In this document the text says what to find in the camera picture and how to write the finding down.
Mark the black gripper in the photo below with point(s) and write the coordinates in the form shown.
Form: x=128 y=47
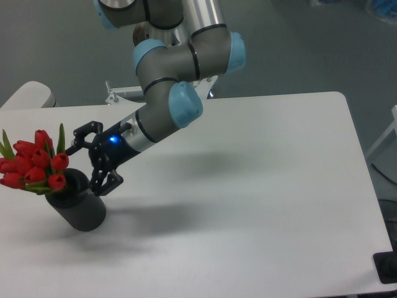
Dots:
x=107 y=151

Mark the red tulip bouquet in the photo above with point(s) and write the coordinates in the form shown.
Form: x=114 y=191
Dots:
x=38 y=167

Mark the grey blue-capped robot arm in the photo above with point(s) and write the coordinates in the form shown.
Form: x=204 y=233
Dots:
x=166 y=71

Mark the dark grey ribbed vase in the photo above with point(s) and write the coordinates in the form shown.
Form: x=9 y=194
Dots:
x=78 y=205

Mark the white furniture at right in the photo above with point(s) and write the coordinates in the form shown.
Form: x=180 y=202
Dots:
x=384 y=140

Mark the black box at table edge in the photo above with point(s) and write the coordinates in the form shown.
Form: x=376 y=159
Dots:
x=385 y=264

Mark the blue item in clear bag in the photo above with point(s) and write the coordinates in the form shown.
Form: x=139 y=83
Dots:
x=384 y=10

